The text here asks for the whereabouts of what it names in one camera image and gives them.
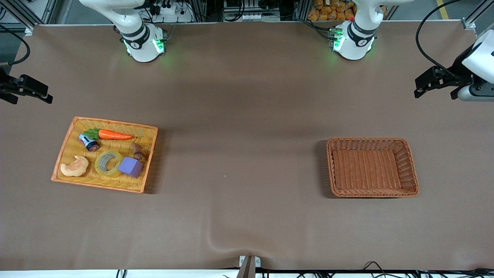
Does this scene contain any brown wicker basket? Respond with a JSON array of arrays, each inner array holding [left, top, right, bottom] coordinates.
[[327, 137, 419, 198]]

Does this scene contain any toy croissant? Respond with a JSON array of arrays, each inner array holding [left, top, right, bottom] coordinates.
[[60, 155, 89, 177]]

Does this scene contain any yellow tape roll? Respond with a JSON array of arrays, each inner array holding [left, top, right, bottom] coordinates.
[[95, 151, 125, 178]]

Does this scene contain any brown table cover sheet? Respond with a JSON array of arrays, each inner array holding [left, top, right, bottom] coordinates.
[[0, 21, 494, 271]]

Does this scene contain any small brown figurine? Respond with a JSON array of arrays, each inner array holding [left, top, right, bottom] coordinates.
[[130, 143, 147, 160]]

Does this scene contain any orange woven tray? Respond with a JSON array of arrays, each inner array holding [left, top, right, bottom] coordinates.
[[51, 117, 158, 193]]

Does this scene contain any purple foam cube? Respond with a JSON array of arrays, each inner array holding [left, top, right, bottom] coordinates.
[[118, 156, 144, 178]]

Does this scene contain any small blue battery can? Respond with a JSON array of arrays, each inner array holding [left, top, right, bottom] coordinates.
[[79, 133, 100, 152]]

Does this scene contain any orange toy carrot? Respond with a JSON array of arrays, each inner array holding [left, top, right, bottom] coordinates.
[[84, 128, 134, 141]]

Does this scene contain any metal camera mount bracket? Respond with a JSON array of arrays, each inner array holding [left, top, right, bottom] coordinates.
[[239, 255, 262, 278]]

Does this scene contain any white power strip with plugs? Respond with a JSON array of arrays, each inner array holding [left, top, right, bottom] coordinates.
[[149, 0, 194, 23]]

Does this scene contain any grey power strip unit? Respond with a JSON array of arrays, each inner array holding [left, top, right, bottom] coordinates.
[[223, 0, 281, 22]]

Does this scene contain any aluminium frame profile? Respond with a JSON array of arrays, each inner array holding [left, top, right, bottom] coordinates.
[[0, 0, 58, 35], [462, 0, 494, 31]]

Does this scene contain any pile of orange snack bags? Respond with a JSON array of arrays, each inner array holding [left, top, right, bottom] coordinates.
[[308, 0, 387, 22]]

